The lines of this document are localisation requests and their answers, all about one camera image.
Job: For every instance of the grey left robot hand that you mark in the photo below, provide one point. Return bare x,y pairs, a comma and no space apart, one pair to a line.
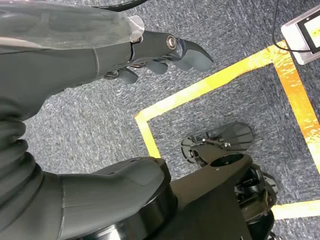
62,49

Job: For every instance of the black robot lower body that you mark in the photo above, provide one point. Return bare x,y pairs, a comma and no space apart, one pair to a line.
212,205

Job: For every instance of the silver floor socket box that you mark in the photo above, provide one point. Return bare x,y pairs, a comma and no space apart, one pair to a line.
292,36

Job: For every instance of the yellow floor tape frame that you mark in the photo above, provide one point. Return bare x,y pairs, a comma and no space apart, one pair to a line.
200,86

